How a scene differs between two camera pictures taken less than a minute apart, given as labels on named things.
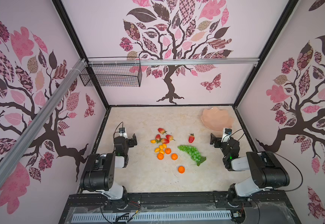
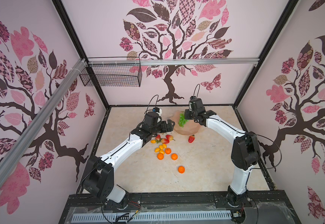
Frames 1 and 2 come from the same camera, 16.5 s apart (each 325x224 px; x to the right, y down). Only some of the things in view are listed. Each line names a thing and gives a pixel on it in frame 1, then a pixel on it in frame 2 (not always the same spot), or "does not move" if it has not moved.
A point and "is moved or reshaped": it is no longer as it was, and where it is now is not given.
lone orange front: x=181 y=169 does not move
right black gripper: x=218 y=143 → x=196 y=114
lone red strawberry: x=191 y=138 does not move
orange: x=174 y=156 does not move
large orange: x=160 y=156 does not move
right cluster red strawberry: x=169 y=137 does not move
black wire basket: x=113 y=72 does not move
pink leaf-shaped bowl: x=216 y=119 is moved or reshaped
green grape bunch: x=194 y=153 → x=182 y=121
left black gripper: x=130 y=141 → x=165 y=129
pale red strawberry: x=165 y=141 does not move
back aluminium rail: x=172 y=61 does not move
